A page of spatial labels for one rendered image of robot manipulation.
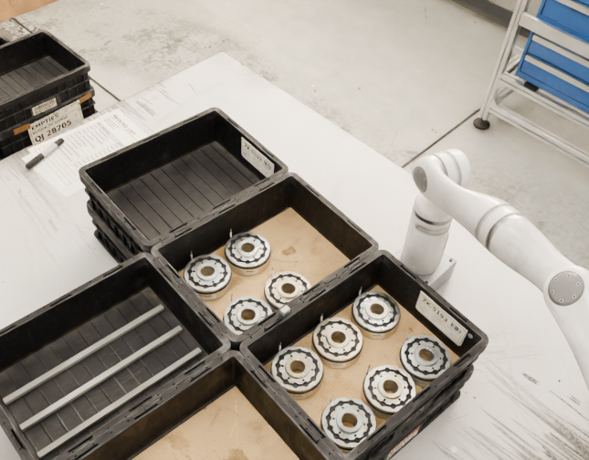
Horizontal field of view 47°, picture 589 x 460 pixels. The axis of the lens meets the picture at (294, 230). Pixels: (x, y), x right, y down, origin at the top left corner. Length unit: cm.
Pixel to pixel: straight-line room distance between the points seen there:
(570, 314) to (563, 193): 205
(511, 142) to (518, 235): 209
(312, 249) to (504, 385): 53
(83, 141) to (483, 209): 120
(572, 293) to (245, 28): 293
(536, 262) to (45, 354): 96
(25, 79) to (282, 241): 142
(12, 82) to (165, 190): 114
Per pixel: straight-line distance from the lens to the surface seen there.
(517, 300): 177
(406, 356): 140
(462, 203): 136
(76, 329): 147
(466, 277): 177
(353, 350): 139
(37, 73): 273
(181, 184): 171
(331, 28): 389
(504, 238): 129
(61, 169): 199
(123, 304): 149
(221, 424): 133
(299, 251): 157
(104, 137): 207
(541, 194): 314
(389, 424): 124
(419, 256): 160
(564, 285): 118
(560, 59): 308
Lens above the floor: 203
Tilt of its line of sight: 48 degrees down
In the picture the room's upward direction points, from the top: 6 degrees clockwise
